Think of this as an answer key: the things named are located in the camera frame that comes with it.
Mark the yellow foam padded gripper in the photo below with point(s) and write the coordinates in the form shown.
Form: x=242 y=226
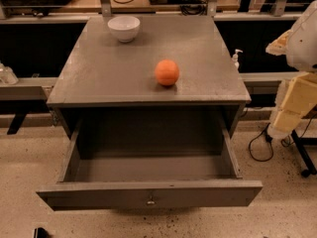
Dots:
x=303 y=45

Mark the grey top drawer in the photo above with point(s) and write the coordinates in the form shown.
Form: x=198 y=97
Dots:
x=120 y=164

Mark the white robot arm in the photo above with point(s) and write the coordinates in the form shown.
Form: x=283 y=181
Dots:
x=306 y=22

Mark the black stand leg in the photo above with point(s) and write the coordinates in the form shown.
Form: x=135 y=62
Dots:
x=300 y=144

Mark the white pump bottle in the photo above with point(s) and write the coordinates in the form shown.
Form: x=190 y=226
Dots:
x=235 y=58

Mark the orange ball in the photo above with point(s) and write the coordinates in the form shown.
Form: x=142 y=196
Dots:
x=167 y=72

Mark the white ceramic bowl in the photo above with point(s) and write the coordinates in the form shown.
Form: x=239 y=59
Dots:
x=124 y=28

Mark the grey wooden cabinet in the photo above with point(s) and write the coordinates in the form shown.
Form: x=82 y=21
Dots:
x=101 y=71

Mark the black object on floor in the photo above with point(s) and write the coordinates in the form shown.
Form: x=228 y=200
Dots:
x=40 y=233

